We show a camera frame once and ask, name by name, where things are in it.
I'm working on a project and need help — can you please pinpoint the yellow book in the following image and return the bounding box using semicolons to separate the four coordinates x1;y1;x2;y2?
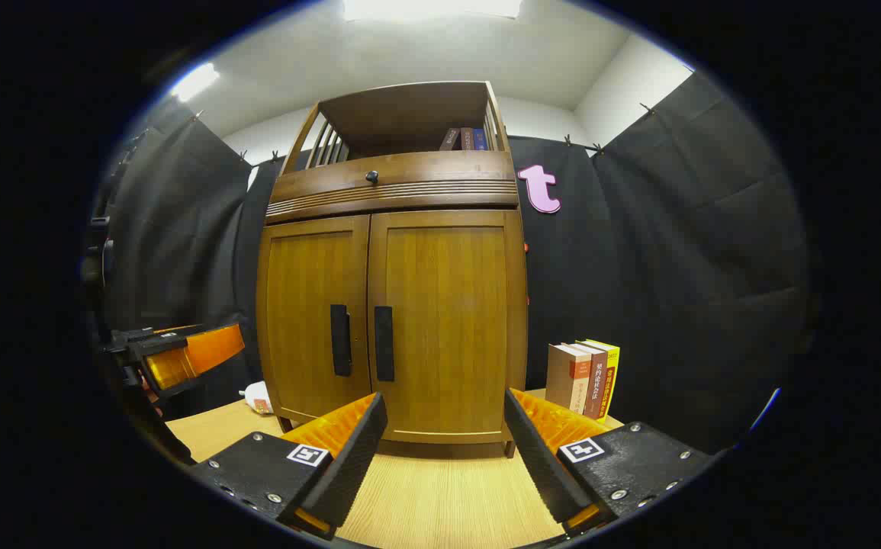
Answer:
577;339;621;422

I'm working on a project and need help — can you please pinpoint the brown book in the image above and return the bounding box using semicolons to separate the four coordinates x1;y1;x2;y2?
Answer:
570;342;609;419

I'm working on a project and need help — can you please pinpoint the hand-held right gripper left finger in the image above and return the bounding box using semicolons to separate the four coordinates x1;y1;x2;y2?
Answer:
190;392;389;541

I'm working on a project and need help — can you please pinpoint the white bottle with red label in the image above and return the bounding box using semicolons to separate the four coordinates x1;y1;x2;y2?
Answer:
240;380;275;416

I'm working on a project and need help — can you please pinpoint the wooden cabinet drawer with knob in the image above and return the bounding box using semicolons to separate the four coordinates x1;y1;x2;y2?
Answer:
268;150;519;205

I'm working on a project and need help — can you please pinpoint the small ceiling light panel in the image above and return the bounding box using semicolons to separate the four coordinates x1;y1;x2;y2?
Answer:
169;63;221;104

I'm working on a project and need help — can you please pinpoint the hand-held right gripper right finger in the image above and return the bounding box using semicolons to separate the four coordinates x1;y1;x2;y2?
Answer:
503;387;715;536

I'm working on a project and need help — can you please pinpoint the wooden double-door shoe cabinet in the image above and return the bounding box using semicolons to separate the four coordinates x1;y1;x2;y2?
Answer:
256;81;529;460

